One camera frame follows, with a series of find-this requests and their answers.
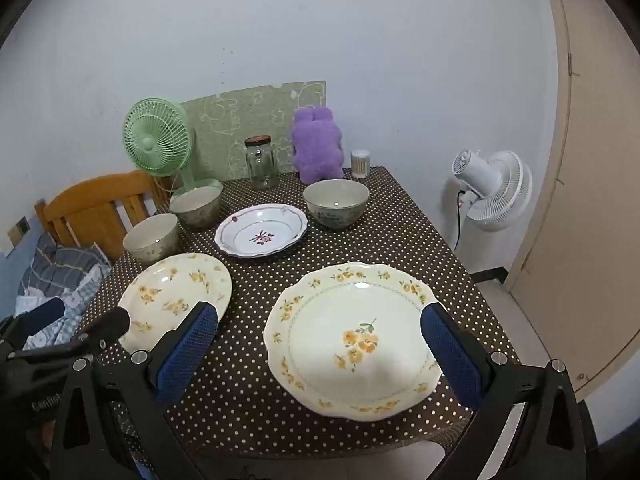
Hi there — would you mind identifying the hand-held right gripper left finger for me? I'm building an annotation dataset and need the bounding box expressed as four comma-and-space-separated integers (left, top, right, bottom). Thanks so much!
50, 301, 221, 480

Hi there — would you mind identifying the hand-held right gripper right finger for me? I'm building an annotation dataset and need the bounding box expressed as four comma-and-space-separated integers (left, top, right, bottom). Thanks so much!
420, 302, 589, 480

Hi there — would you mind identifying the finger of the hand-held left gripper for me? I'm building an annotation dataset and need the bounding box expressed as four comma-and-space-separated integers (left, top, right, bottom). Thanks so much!
7, 306, 132, 362
0, 298, 66, 350

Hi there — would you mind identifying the small yellow floral plate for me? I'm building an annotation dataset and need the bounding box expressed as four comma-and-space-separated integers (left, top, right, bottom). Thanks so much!
117, 252, 233, 356

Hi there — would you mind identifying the small floral bowl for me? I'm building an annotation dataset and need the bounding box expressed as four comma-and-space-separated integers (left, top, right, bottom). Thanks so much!
122, 213, 180, 264
169, 186, 223, 231

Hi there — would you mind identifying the large yellow floral plate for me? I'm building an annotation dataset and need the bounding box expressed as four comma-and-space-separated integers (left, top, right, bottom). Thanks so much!
263, 261, 446, 422

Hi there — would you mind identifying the white plate red pattern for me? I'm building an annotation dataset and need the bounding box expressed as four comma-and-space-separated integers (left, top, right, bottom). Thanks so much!
215, 203, 308, 259

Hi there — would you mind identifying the large grey-green bowl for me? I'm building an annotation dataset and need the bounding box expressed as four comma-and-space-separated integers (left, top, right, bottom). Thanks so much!
302, 178, 371, 231

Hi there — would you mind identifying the plaid cloth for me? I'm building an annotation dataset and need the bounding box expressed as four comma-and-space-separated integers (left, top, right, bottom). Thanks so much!
15, 232, 113, 351

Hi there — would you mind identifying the wooden chair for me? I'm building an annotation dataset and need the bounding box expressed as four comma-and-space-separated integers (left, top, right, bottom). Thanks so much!
34, 170, 173, 261

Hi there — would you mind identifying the brown polka dot tablecloth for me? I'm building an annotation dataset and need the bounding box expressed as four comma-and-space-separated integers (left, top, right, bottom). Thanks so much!
75, 166, 521, 461

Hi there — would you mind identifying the white floor fan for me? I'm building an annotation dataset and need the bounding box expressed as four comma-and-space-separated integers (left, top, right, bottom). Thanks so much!
451, 149, 534, 233

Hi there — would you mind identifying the green desk fan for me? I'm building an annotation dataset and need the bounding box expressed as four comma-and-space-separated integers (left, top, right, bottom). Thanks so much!
123, 97, 224, 196

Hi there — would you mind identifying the glass jar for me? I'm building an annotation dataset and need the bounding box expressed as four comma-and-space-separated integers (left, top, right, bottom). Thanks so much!
244, 135, 279, 191

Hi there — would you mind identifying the cotton swab container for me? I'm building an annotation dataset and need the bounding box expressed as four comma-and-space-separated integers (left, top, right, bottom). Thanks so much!
350, 149, 372, 179

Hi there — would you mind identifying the purple plush toy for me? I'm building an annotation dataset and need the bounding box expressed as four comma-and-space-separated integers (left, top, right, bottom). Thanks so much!
291, 106, 346, 184

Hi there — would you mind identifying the green printed mat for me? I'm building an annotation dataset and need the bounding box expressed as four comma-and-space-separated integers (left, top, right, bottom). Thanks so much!
179, 80, 328, 181

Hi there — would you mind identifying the wall switch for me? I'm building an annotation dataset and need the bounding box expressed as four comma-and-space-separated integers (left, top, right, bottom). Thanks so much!
7, 216, 31, 248

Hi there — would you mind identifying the black fan cable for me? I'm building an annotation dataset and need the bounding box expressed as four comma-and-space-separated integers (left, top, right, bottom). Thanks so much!
452, 187, 468, 251

